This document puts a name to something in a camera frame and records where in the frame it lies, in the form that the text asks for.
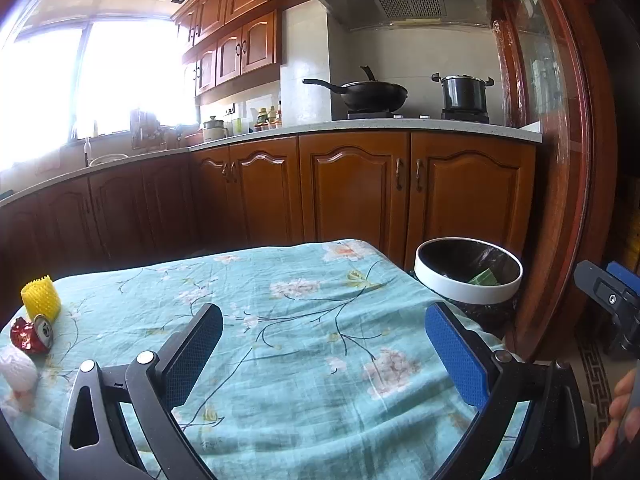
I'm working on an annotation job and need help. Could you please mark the crushed red soda can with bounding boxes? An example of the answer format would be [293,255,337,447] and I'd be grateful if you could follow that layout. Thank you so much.
[11,314,55,357]

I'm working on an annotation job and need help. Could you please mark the black wok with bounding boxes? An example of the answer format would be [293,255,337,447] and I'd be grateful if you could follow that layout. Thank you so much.
[302,66,409,113]

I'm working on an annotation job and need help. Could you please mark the white foam fruit net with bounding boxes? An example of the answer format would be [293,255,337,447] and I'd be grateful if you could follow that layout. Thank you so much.
[0,346,39,394]

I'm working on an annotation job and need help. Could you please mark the floral light blue tablecloth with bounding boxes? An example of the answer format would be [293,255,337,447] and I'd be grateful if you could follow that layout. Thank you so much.
[0,239,532,480]

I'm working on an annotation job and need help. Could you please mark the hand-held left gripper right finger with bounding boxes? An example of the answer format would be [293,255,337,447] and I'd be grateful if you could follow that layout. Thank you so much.
[424,301,593,480]

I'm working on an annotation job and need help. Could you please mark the wooden lower kitchen cabinets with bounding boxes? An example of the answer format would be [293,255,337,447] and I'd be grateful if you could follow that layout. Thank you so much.
[0,131,538,286]

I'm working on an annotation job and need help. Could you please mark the wooden upper kitchen cabinets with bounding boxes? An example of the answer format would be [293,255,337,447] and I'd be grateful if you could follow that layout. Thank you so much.
[171,0,332,107]

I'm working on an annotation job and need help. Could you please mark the crumpled pale tissue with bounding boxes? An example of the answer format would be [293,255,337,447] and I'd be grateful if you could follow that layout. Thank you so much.
[0,389,36,422]

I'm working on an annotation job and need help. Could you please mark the patterned floor mat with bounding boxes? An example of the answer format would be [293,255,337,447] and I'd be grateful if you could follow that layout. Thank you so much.
[569,327,617,443]

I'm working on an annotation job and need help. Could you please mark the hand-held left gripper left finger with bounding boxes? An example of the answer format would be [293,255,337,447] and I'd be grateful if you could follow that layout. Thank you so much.
[59,302,224,480]

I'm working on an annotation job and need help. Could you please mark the white electric cooker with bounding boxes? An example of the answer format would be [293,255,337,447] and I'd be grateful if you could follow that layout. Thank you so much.
[202,116,230,144]

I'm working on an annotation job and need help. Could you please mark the person's right hand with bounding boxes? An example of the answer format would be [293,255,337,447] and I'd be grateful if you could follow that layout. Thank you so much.
[592,367,640,467]

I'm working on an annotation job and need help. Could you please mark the steel cooking pot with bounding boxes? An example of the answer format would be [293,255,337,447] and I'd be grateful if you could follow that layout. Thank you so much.
[431,72,495,113]

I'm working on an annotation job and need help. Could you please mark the white rimmed trash bin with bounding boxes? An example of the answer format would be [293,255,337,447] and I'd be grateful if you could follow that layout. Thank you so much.
[414,236,524,331]

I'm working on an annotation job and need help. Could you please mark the dish rack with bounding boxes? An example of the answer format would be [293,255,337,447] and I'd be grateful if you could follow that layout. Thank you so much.
[129,109,169,152]

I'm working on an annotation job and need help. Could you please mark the yellow foam fruit net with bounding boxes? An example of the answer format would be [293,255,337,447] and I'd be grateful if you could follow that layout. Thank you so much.
[21,274,62,322]

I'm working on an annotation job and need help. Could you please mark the wooden glass door frame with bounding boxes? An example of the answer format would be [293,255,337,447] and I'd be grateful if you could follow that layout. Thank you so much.
[492,0,597,361]

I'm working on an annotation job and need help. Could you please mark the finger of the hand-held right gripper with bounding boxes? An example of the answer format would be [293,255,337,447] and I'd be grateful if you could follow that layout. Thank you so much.
[574,260,640,318]
[605,261,640,297]

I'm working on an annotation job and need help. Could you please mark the row of condiment bottles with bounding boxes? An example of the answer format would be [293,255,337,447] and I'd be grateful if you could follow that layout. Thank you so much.
[249,101,284,133]

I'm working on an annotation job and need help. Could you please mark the wooden kitchen cabinets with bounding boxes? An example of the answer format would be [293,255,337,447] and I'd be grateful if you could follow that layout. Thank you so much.
[171,0,332,107]
[0,131,538,286]

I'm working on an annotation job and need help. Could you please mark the grey kitchen countertop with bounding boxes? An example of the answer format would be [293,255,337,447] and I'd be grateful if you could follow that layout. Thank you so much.
[0,120,544,207]

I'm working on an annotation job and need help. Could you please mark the kitchen window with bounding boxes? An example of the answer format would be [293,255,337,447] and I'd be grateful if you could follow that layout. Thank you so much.
[0,17,197,173]

